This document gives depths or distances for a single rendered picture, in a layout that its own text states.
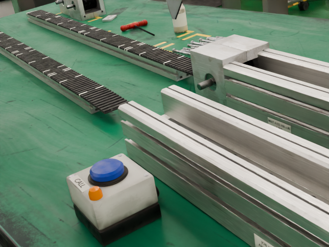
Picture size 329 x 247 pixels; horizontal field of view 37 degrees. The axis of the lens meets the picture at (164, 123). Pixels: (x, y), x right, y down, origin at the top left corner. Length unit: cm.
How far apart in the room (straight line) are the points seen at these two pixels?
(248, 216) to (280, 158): 8
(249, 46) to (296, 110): 19
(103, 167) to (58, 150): 24
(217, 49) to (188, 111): 19
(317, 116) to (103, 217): 30
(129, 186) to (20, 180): 24
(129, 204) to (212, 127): 16
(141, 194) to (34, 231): 15
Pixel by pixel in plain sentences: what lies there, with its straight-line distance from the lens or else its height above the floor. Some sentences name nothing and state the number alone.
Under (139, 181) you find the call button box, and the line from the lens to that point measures 56.
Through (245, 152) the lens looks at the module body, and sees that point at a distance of 60.
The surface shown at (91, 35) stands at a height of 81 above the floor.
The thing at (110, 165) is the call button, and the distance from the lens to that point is 58.
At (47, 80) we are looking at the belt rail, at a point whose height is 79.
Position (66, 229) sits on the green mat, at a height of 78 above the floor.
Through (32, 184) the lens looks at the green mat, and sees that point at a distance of 74.
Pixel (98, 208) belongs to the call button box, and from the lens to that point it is 55.
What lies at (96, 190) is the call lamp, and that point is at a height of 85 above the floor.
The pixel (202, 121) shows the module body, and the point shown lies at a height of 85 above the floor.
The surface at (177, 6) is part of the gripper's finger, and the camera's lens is 53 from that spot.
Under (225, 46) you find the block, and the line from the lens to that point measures 85.
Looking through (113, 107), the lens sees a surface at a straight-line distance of 84.
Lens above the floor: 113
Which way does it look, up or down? 25 degrees down
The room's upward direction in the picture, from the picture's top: 10 degrees counter-clockwise
